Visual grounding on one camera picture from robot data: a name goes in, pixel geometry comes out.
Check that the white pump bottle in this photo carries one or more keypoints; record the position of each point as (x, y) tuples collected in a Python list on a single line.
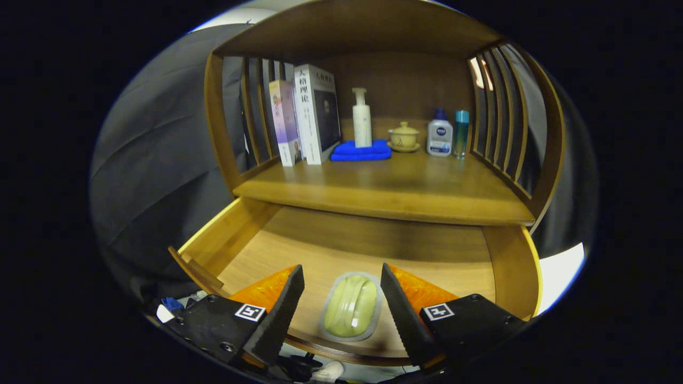
[(362, 122)]

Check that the yellow lidded teacup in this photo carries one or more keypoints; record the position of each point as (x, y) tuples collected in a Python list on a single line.
[(404, 138)]

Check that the wooden countertop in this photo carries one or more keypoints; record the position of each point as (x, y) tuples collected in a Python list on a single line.
[(405, 181)]

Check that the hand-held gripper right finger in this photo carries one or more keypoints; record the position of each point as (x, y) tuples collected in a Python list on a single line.
[(405, 320)]

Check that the purple book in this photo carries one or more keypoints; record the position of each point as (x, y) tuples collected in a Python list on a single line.
[(283, 117)]

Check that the blue folded cloth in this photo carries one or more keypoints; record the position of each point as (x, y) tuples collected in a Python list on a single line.
[(357, 152)]

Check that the white lotion bottle blue cap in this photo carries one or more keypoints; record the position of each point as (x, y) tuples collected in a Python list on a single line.
[(439, 136)]

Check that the slim teal bottle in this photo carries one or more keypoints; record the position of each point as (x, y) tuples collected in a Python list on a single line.
[(461, 133)]

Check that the wooden drawer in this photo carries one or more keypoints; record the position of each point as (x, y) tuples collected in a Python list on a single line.
[(373, 250)]

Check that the thick white book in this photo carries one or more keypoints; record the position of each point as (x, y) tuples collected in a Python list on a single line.
[(307, 117)]

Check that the white panel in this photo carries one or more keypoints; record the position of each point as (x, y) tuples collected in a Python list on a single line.
[(560, 272)]

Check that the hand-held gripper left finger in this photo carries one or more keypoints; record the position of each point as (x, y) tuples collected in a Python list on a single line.
[(280, 314)]

